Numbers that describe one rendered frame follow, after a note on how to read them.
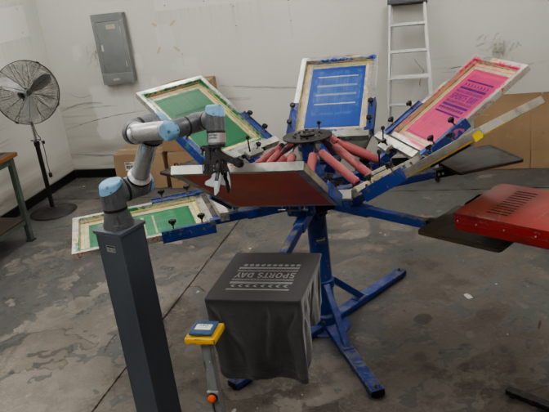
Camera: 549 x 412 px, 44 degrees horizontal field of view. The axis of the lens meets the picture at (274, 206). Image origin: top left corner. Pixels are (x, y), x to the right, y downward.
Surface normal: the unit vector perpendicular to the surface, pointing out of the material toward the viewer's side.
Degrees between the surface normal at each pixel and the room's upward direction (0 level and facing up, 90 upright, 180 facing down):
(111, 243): 90
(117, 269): 90
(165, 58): 90
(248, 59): 90
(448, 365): 0
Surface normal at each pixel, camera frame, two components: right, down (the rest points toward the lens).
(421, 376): -0.12, -0.93
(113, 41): -0.25, 0.37
